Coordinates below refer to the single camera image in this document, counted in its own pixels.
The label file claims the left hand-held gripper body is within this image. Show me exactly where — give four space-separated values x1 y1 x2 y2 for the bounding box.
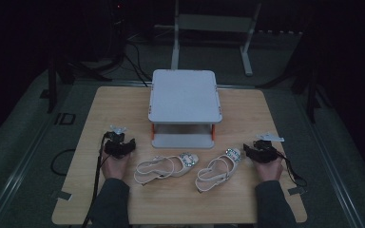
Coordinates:
105 124 131 160

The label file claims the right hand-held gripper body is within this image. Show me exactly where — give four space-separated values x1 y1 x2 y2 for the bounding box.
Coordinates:
254 132 285 164

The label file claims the beige jewelled slingback sandal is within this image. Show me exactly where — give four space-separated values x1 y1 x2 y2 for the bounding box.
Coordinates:
194 147 242 193
133 152 200 187

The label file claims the white two-tier shoe rack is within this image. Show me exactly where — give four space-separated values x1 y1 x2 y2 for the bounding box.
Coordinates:
147 68 223 150

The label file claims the person's right hand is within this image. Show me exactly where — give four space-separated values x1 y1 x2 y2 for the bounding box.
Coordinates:
254 155 285 183

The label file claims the person's left hand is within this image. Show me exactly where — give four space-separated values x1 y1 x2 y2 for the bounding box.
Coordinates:
100 148 131 181

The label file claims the grey tape piece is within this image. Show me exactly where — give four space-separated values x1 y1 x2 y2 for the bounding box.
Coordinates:
287 186 307 196
56 190 73 202

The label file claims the black metal stand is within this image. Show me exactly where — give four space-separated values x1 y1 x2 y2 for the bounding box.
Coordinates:
45 56 77 114
290 63 318 124

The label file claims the white metal stand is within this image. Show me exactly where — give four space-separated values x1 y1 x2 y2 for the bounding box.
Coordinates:
170 0 263 77

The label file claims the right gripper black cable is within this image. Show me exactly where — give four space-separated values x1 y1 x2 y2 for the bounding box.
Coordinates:
275 149 308 188

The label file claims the black cable loop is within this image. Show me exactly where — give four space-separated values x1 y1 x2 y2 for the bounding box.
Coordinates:
49 148 77 177

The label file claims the bundle of black cables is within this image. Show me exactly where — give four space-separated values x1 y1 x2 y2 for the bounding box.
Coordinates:
120 37 154 88

